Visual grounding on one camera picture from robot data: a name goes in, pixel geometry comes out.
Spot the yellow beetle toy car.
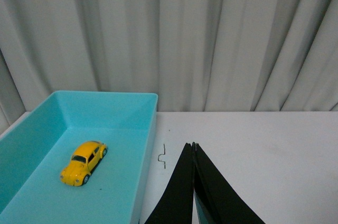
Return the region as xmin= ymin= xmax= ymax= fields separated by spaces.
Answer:
xmin=60 ymin=141 xmax=108 ymax=186

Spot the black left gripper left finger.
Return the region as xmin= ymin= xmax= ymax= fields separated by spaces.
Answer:
xmin=145 ymin=143 xmax=195 ymax=223

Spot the grey pleated curtain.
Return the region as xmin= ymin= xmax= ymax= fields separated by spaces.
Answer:
xmin=1 ymin=0 xmax=337 ymax=130

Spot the turquoise plastic storage box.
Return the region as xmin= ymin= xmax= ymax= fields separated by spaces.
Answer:
xmin=1 ymin=91 xmax=158 ymax=223

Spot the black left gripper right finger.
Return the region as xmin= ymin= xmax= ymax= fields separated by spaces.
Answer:
xmin=193 ymin=143 xmax=264 ymax=223

